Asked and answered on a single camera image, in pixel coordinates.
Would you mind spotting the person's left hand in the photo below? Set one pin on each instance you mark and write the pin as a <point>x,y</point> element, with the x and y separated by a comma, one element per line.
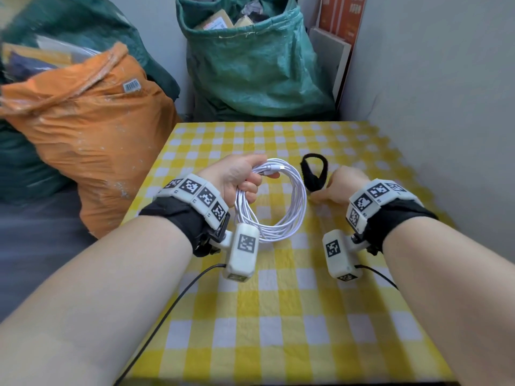
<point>233,176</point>

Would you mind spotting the person's right hand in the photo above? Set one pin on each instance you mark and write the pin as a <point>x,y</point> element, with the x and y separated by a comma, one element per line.
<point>344,184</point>

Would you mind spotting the person's left forearm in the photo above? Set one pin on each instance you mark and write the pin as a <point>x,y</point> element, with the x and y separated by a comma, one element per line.
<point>88,305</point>

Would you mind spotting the person's right forearm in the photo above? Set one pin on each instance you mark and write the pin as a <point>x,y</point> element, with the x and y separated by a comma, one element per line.
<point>454,301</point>

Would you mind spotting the white marker wrist band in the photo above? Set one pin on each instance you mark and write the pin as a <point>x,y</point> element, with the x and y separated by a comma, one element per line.
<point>193,192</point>
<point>378,194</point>

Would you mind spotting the upright open green sack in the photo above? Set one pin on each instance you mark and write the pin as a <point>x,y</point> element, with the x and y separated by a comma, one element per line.
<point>257,68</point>

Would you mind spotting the small pale leaning board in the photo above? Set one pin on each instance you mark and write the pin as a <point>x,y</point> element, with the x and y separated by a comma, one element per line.
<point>330,56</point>

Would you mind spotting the large grey board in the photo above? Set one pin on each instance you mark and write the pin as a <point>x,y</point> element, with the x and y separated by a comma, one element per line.
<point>442,96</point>

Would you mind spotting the tall crumpled green sack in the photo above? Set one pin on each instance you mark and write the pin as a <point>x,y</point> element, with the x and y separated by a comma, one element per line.
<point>153,56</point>

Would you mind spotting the orange woven sack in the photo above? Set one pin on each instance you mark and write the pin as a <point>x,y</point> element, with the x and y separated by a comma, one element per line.
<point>92,132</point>

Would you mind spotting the small plain cardboard box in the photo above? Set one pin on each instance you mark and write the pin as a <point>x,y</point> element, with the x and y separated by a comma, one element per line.
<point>243,21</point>

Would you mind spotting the labelled cardboard box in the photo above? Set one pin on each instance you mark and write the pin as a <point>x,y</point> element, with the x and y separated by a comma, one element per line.
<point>213,20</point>

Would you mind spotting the grey plastic parcel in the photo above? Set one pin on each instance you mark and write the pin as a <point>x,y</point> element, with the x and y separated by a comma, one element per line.
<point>257,9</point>

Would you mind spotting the orange poster board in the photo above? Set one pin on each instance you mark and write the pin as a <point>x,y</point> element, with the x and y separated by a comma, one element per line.
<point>344,16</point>

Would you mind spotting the clear plastic parcel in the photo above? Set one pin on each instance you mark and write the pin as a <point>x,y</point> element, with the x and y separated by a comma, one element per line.
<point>68,46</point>

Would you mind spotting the yellow flat parcel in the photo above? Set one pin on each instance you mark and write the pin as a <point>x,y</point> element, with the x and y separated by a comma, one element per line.
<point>40,54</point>

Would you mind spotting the dark blue parcel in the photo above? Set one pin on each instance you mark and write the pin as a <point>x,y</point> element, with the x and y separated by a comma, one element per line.
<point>28,68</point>

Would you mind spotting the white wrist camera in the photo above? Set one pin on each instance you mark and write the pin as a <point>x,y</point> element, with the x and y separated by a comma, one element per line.
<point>338,257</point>
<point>241,253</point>

